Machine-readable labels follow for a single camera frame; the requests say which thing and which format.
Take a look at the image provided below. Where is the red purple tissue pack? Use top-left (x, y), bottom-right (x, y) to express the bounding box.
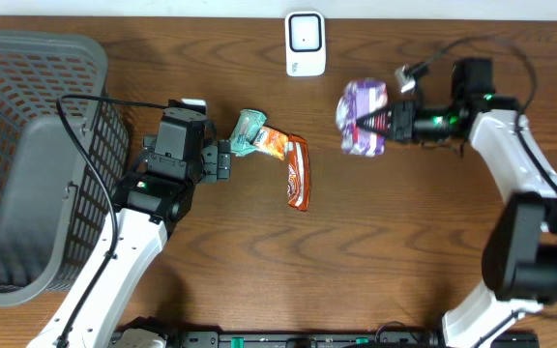
top-left (336, 78), bottom-right (388, 158)

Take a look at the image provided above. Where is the green snack packet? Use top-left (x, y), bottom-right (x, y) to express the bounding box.
top-left (229, 109), bottom-right (267, 157)

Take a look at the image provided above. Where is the small orange snack packet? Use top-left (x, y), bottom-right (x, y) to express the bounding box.
top-left (252, 126), bottom-right (288, 160)

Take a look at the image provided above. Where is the long orange red snack bag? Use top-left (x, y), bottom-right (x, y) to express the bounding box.
top-left (287, 135), bottom-right (310, 212)

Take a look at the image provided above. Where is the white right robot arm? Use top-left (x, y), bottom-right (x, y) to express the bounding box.
top-left (355, 58), bottom-right (557, 347)

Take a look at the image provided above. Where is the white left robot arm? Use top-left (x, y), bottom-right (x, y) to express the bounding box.
top-left (30, 99), bottom-right (230, 347)

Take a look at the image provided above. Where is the white barcode scanner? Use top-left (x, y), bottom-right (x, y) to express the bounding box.
top-left (284, 11), bottom-right (327, 77)

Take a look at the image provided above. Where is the grey plastic basket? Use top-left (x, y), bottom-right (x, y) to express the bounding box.
top-left (0, 30), bottom-right (130, 306)

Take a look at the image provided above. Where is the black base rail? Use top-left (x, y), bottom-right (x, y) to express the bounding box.
top-left (108, 317), bottom-right (444, 348)

